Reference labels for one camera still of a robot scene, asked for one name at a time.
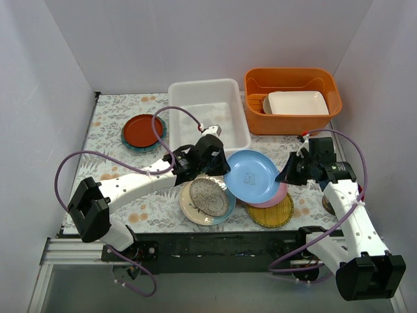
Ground speckled grey oval plate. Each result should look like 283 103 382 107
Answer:
189 178 229 217

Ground orange plastic basket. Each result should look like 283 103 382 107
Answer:
244 68 342 135

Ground round cream dish in basket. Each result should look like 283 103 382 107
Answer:
263 96 272 114

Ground white rectangular dish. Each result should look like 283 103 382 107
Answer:
267 91 329 115

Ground yellow woven bamboo plate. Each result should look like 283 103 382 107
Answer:
246 193 295 228

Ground red bowl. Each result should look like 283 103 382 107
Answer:
322 195 336 216

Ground light blue plate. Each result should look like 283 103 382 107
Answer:
223 149 280 204

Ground white plastic bin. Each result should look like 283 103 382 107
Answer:
168 78 252 156

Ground red round plate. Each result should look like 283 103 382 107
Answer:
122 114 158 148

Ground floral table mat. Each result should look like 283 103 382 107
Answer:
62 91 354 235

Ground cream and blue plate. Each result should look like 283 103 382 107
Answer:
180 175 236 226

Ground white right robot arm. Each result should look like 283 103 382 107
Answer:
276 136 406 301

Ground pink plate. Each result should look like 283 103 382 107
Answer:
248 183 287 208

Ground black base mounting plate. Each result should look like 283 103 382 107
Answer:
100 230 338 275

